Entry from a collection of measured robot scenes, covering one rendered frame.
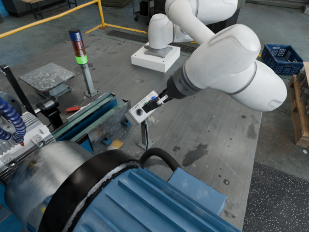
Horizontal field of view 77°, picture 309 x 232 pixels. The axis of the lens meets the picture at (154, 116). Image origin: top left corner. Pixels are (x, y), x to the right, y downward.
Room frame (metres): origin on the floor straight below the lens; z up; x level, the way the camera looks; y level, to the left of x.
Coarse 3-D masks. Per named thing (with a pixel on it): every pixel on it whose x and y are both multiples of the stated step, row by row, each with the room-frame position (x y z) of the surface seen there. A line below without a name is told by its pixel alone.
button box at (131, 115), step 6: (150, 96) 0.67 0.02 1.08; (156, 96) 0.68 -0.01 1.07; (138, 102) 0.62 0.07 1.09; (144, 102) 0.63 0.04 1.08; (132, 108) 0.58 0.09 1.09; (138, 108) 0.59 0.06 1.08; (156, 108) 0.63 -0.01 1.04; (126, 114) 0.57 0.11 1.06; (132, 114) 0.56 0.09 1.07; (144, 114) 0.58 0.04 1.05; (132, 120) 0.56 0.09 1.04; (138, 120) 0.55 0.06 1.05
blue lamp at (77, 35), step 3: (69, 33) 1.03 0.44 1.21; (72, 33) 1.02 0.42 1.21; (75, 33) 1.03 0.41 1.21; (78, 33) 1.04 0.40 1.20; (72, 36) 1.03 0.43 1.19; (75, 36) 1.03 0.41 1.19; (78, 36) 1.03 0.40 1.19; (81, 36) 1.06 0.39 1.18; (72, 39) 1.03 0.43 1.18; (75, 39) 1.03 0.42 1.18; (78, 39) 1.03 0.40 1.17; (81, 39) 1.05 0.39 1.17
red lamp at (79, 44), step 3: (72, 42) 1.03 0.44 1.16; (75, 42) 1.03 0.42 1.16; (78, 42) 1.03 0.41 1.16; (81, 42) 1.04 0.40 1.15; (72, 45) 1.04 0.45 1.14; (75, 45) 1.03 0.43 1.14; (78, 45) 1.03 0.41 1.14; (81, 45) 1.04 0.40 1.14; (75, 48) 1.02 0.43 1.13; (78, 48) 1.03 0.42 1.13; (81, 48) 1.03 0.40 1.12
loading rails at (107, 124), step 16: (112, 96) 0.87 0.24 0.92; (80, 112) 0.73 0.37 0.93; (96, 112) 0.76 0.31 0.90; (112, 112) 0.74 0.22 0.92; (64, 128) 0.63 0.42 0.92; (80, 128) 0.67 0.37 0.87; (96, 128) 0.62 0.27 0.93; (112, 128) 0.69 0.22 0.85; (80, 144) 0.55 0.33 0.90; (96, 144) 0.60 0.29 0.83
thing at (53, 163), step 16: (64, 144) 0.36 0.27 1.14; (32, 160) 0.29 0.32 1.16; (48, 160) 0.29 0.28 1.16; (64, 160) 0.29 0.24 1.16; (80, 160) 0.30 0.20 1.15; (16, 176) 0.25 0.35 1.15; (32, 176) 0.25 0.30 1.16; (48, 176) 0.24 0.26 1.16; (64, 176) 0.24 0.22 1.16; (16, 192) 0.22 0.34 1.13; (32, 192) 0.21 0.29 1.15; (48, 192) 0.21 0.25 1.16; (16, 208) 0.19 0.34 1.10; (32, 208) 0.18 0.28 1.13; (32, 224) 0.15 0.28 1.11
